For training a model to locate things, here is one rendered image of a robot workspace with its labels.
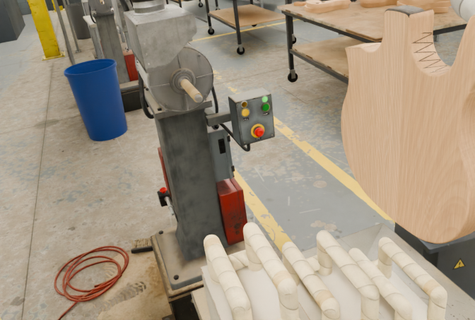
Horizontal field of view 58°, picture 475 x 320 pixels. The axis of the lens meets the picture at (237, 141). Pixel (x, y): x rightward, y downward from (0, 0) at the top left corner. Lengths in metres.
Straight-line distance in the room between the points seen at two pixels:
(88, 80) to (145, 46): 2.98
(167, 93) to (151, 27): 0.41
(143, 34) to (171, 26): 0.08
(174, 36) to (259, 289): 0.76
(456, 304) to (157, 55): 0.99
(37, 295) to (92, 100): 2.08
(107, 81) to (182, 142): 2.49
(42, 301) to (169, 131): 1.36
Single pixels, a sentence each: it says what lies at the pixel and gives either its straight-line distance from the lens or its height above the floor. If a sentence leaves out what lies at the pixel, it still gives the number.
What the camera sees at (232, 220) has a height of 0.46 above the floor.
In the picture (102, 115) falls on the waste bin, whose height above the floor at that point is 0.27.
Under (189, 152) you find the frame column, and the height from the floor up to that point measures 0.87.
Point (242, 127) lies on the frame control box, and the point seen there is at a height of 1.01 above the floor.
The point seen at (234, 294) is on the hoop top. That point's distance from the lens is 0.72.
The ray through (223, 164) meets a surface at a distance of 2.02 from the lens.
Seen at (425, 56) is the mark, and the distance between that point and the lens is 0.73.
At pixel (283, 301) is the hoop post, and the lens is 0.74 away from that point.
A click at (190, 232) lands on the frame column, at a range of 2.12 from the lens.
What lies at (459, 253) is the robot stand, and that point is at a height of 0.63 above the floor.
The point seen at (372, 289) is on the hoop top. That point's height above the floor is 1.13.
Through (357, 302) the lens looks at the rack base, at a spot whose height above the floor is 1.02.
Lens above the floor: 1.73
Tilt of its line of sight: 26 degrees down
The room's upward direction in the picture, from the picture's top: 8 degrees counter-clockwise
